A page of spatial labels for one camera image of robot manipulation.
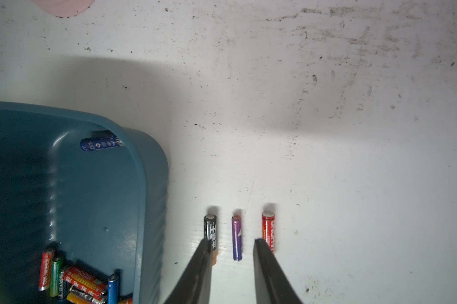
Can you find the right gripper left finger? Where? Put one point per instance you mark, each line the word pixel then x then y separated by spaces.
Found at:
pixel 194 286

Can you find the blue battery in box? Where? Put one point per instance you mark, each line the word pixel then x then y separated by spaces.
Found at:
pixel 101 143

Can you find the teal plastic storage box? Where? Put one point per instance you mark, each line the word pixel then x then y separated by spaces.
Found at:
pixel 105 210

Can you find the pink pen cup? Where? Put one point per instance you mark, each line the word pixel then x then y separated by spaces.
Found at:
pixel 64 8

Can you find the purple battery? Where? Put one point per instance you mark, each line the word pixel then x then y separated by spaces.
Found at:
pixel 237 238

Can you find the red battery in box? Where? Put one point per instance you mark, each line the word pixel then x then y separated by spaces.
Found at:
pixel 45 269

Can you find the green battery in box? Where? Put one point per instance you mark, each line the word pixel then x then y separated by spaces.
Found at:
pixel 55 276

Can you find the black orange battery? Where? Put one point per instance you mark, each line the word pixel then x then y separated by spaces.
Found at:
pixel 210 233

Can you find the red battery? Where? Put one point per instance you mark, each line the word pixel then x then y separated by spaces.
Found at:
pixel 268 229
pixel 45 269

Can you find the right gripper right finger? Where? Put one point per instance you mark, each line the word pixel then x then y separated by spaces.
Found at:
pixel 271 284

